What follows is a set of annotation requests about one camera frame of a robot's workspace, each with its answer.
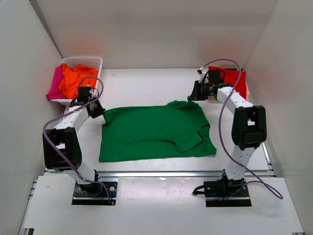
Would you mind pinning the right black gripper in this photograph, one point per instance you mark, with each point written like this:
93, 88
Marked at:
195, 95

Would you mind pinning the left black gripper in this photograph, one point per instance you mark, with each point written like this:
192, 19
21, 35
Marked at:
100, 111

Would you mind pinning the green t shirt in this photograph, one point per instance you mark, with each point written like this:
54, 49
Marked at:
178, 129

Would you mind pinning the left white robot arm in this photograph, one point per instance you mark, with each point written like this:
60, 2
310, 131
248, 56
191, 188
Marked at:
62, 151

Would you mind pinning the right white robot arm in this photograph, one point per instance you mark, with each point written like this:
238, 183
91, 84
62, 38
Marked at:
249, 128

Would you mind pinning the orange t shirt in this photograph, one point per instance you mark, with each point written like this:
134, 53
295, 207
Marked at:
73, 78

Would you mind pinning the magenta t shirt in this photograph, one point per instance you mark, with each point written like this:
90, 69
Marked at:
54, 92

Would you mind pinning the white plastic basket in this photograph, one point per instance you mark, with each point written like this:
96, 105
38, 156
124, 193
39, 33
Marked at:
89, 61

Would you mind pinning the pink folded t shirt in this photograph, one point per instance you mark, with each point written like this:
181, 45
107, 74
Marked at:
247, 93

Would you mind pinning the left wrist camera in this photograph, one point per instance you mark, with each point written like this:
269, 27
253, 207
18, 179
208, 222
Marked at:
93, 92

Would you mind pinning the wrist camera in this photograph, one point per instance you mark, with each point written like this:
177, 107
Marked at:
93, 92
202, 72

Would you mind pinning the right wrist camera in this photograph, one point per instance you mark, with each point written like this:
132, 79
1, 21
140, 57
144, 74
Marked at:
202, 72

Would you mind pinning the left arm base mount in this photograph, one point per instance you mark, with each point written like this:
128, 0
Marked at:
95, 194

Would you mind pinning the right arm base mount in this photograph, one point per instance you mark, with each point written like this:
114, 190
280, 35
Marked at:
224, 192

